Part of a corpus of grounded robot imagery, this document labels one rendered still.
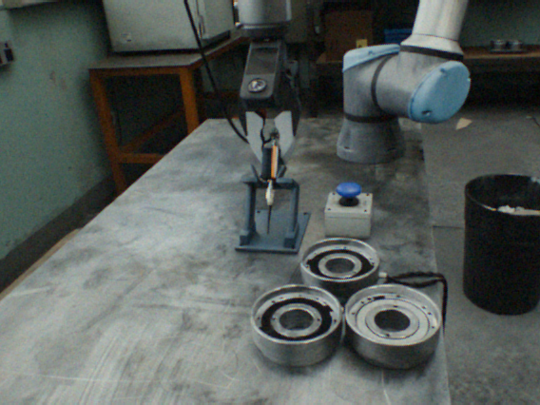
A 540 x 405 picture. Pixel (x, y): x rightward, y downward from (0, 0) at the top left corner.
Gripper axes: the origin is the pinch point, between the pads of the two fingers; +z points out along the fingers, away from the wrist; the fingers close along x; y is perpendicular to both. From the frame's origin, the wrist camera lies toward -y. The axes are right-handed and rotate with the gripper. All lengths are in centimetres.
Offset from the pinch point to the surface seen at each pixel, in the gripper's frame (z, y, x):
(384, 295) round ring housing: 9.1, -21.1, -18.0
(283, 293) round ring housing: 8.9, -22.5, -5.8
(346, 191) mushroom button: 4.9, -1.2, -11.7
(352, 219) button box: 8.7, -3.1, -12.7
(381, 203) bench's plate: 12.1, 9.2, -16.9
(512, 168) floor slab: 92, 219, -90
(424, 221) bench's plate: 12.1, 3.1, -23.9
